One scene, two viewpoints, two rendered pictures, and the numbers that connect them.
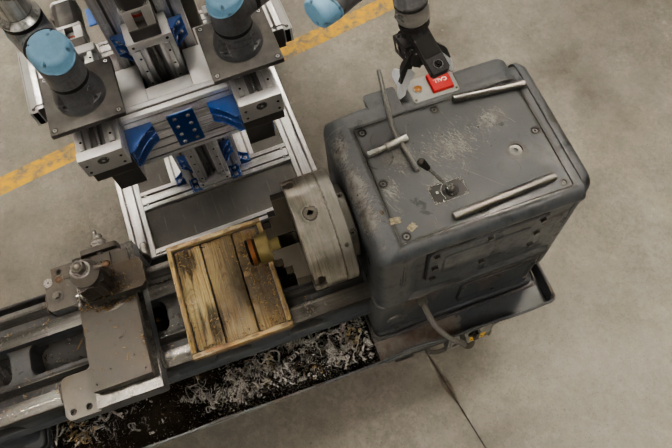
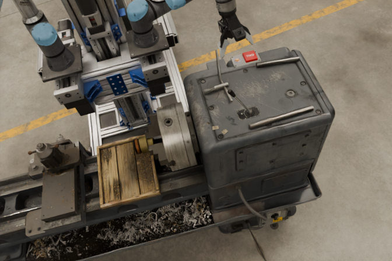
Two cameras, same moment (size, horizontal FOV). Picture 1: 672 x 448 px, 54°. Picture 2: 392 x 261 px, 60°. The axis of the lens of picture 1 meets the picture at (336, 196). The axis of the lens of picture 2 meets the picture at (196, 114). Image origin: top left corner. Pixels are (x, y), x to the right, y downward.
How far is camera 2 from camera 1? 37 cm
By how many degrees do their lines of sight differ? 11
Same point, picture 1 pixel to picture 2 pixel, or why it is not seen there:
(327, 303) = (181, 182)
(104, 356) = (51, 200)
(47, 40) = (42, 27)
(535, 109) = (304, 72)
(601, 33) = (360, 61)
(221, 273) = (124, 162)
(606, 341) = (359, 232)
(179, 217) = not seen: hidden behind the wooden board
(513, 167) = (288, 102)
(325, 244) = (175, 140)
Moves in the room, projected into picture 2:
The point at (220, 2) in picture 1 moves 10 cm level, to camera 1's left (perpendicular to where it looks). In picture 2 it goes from (133, 11) to (115, 13)
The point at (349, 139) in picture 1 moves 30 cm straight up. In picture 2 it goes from (195, 84) to (186, 35)
